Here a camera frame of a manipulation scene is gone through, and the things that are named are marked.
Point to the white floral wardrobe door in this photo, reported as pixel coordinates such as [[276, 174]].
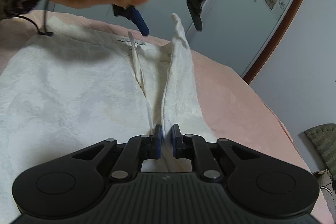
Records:
[[236, 31]]

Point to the brown wooden wardrobe frame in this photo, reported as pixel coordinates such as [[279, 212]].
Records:
[[280, 31]]

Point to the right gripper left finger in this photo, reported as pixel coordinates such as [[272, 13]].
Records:
[[131, 155]]

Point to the crumpled white bedding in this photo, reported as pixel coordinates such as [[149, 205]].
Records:
[[326, 185]]

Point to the olive tufted headboard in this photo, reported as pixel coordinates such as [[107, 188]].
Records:
[[322, 138]]

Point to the white patterned pants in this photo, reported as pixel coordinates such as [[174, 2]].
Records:
[[81, 86]]

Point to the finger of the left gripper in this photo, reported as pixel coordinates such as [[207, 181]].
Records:
[[195, 10], [137, 19]]

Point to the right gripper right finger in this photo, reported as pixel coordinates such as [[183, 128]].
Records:
[[197, 150]]

